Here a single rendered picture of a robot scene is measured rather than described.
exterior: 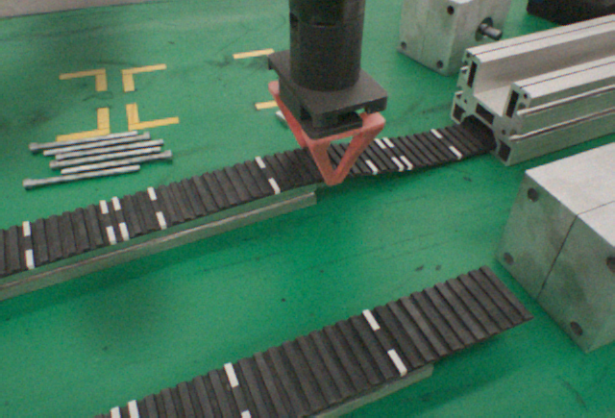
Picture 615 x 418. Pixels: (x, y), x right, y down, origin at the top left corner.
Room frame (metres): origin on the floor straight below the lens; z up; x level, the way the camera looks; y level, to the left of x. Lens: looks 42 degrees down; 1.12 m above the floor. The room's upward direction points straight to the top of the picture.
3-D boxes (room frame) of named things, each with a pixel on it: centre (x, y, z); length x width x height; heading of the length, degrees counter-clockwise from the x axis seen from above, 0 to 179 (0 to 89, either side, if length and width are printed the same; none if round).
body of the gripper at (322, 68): (0.39, -0.02, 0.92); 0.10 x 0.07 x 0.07; 24
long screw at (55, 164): (0.43, 0.20, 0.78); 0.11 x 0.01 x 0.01; 106
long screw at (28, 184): (0.40, 0.22, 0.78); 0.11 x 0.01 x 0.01; 105
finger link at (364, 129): (0.38, -0.02, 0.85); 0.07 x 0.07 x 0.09; 24
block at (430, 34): (0.66, -0.20, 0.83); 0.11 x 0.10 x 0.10; 37
